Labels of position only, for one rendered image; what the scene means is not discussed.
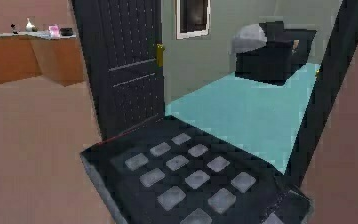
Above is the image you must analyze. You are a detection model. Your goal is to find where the black mat with grey squares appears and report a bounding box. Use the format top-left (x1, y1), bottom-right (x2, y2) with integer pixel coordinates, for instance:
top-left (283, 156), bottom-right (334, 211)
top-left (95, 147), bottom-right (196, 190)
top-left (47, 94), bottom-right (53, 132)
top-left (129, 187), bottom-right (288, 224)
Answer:
top-left (79, 115), bottom-right (314, 224)

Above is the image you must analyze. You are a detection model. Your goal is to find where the dark panelled room door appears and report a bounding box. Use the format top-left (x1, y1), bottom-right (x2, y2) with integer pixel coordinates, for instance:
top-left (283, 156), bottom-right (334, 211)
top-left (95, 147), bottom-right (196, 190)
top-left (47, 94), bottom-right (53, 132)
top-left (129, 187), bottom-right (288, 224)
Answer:
top-left (70, 0), bottom-right (166, 141)

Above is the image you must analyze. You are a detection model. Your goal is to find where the grey round cushion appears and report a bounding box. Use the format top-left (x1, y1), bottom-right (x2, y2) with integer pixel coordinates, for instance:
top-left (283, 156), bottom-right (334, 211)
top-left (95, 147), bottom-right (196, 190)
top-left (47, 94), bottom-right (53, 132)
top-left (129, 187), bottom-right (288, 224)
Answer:
top-left (232, 23), bottom-right (269, 54)

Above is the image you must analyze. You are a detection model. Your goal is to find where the black armchair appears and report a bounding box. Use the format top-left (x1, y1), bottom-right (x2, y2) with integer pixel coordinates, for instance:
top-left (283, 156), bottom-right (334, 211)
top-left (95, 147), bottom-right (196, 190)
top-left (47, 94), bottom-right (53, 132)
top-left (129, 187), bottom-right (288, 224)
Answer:
top-left (234, 20), bottom-right (318, 87)

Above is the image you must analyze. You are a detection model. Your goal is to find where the pink container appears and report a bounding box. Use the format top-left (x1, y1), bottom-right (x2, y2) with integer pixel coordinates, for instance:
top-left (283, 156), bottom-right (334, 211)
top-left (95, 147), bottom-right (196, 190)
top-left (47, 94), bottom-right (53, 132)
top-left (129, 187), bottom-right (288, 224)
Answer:
top-left (48, 23), bottom-right (61, 39)

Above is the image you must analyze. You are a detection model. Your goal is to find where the orange wooden counter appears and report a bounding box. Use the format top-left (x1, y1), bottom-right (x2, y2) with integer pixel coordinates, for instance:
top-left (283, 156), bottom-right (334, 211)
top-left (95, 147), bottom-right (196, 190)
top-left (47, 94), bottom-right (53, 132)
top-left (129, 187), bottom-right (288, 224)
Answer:
top-left (0, 31), bottom-right (87, 88)

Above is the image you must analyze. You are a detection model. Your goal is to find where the white vase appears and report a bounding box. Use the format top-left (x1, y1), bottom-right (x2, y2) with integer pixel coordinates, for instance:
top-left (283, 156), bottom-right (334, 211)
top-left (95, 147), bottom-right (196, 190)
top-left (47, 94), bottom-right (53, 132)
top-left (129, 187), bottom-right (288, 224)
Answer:
top-left (24, 17), bottom-right (35, 33)

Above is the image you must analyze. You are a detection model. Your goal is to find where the yellow door handle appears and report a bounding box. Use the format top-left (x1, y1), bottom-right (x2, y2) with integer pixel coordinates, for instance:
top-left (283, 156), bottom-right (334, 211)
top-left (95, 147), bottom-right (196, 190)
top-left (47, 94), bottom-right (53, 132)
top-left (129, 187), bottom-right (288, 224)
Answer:
top-left (155, 43), bottom-right (165, 69)

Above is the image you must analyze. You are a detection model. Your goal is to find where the white framed wall picture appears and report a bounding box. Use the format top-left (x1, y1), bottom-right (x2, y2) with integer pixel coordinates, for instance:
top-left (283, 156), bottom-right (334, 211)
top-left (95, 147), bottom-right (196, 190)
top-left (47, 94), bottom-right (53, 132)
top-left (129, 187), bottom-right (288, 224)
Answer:
top-left (175, 0), bottom-right (212, 41)

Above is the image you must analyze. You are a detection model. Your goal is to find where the dark door frame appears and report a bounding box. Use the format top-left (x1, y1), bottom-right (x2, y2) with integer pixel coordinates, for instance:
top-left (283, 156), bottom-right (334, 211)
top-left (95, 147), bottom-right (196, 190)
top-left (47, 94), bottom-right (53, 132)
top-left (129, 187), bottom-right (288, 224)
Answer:
top-left (284, 0), bottom-right (358, 188)

